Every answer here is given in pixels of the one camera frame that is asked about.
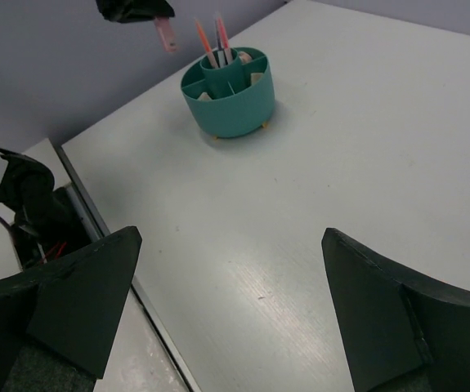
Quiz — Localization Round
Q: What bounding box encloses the pink white mini stapler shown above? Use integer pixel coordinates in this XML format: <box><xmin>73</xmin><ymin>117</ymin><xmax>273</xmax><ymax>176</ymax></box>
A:
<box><xmin>239</xmin><ymin>51</ymin><xmax>253</xmax><ymax>65</ymax></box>

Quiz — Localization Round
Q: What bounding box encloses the pink correction tape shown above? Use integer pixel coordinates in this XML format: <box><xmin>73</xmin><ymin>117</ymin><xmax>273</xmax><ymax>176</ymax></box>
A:
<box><xmin>154</xmin><ymin>17</ymin><xmax>177</xmax><ymax>53</ymax></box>

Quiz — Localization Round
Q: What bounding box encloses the small tan eraser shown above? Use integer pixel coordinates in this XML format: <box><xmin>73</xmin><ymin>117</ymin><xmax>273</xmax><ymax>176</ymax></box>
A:
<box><xmin>197</xmin><ymin>91</ymin><xmax>212</xmax><ymax>101</ymax></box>

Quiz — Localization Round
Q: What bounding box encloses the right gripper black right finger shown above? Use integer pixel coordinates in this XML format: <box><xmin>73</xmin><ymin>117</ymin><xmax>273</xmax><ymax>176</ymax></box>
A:
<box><xmin>321</xmin><ymin>228</ymin><xmax>470</xmax><ymax>391</ymax></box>

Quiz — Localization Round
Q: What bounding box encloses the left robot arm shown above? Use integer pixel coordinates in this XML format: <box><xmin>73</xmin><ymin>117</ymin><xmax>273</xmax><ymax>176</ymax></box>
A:
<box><xmin>0</xmin><ymin>1</ymin><xmax>175</xmax><ymax>244</ymax></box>

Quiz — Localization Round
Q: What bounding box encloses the orange gel pen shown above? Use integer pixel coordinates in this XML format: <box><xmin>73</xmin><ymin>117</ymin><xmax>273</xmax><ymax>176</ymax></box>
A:
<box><xmin>194</xmin><ymin>18</ymin><xmax>213</xmax><ymax>56</ymax></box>

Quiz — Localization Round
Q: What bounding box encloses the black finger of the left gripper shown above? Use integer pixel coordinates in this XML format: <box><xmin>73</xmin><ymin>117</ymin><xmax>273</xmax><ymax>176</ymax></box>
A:
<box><xmin>96</xmin><ymin>0</ymin><xmax>175</xmax><ymax>23</ymax></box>

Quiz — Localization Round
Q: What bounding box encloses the grey beige eraser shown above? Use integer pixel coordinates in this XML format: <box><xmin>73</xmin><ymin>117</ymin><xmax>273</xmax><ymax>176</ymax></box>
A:
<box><xmin>250</xmin><ymin>73</ymin><xmax>264</xmax><ymax>86</ymax></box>

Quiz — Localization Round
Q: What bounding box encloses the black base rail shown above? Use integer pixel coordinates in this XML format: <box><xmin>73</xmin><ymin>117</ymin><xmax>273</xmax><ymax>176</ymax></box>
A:
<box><xmin>11</xmin><ymin>186</ymin><xmax>91</xmax><ymax>270</ymax></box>

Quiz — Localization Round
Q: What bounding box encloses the grey slim pen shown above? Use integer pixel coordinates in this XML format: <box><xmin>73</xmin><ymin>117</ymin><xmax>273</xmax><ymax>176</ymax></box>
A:
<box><xmin>215</xmin><ymin>19</ymin><xmax>226</xmax><ymax>68</ymax></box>

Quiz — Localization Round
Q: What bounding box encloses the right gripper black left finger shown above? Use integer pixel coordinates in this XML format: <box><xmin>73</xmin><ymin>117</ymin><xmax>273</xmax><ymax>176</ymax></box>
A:
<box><xmin>0</xmin><ymin>226</ymin><xmax>142</xmax><ymax>391</ymax></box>

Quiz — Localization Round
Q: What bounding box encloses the teal round divided organizer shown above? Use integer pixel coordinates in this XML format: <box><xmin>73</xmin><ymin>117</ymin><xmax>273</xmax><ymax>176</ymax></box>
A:
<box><xmin>181</xmin><ymin>47</ymin><xmax>275</xmax><ymax>139</ymax></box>

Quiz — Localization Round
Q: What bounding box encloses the red gel pen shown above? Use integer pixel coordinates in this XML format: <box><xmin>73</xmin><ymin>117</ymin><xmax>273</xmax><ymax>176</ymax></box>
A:
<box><xmin>216</xmin><ymin>12</ymin><xmax>233</xmax><ymax>65</ymax></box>

